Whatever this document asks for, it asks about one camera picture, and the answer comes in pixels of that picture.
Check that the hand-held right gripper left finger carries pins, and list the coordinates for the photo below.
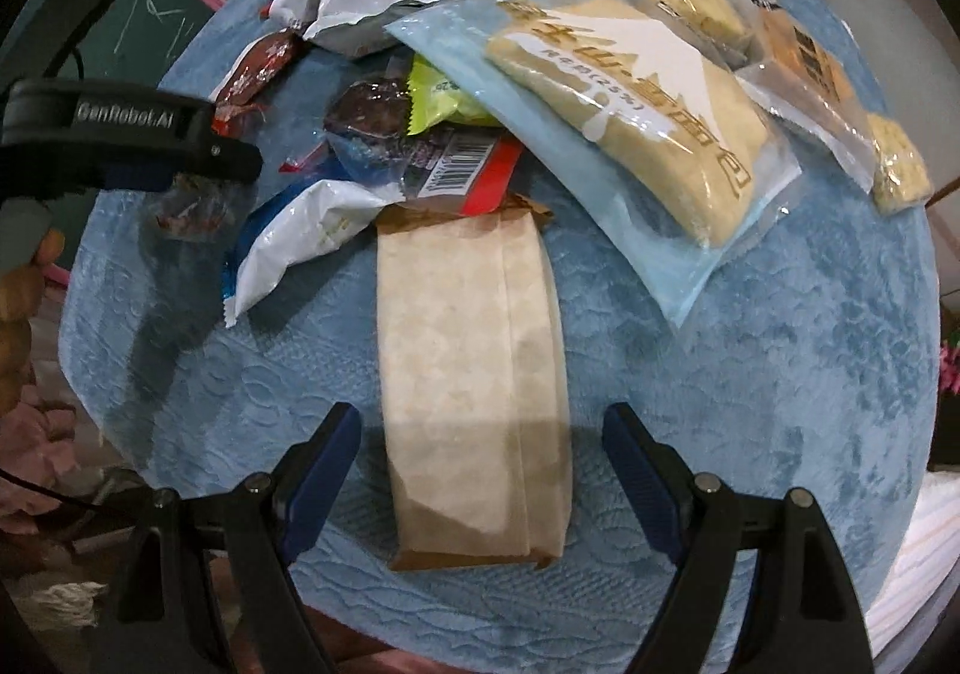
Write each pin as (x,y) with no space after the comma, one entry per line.
(330,475)

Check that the blue textured blanket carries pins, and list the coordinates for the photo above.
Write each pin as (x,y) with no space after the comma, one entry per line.
(712,434)

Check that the dark purple clear-wrapped candy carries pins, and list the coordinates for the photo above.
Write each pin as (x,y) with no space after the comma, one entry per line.
(371,112)

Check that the green snack packet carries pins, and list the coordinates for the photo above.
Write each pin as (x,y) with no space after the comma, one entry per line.
(442,97)

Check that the beige paper snack packet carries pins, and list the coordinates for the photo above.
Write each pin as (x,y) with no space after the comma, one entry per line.
(465,374)

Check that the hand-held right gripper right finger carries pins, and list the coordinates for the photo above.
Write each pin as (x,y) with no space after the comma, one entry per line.
(637,479)

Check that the pink flowers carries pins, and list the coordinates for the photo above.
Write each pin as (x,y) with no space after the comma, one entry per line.
(951,359)

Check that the orange cookie clear packet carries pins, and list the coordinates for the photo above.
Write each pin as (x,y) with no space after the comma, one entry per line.
(810,74)

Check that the white and blue snack packet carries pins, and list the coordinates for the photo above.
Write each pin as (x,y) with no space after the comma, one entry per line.
(300,239)

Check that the person's left hand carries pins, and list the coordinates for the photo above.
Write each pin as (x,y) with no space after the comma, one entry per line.
(15,329)

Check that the light blue bread packet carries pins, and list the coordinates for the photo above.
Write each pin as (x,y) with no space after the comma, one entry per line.
(630,119)

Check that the dark red candy wrapper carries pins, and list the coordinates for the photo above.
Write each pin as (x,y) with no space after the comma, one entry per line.
(255,70)

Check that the pink cloth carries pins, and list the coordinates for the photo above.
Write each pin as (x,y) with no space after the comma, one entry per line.
(34,449)

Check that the clear-wrapped brown candy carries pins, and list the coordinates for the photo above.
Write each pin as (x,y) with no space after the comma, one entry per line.
(191,209)

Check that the red barcode snack packet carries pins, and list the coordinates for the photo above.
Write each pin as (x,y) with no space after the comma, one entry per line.
(465,168)

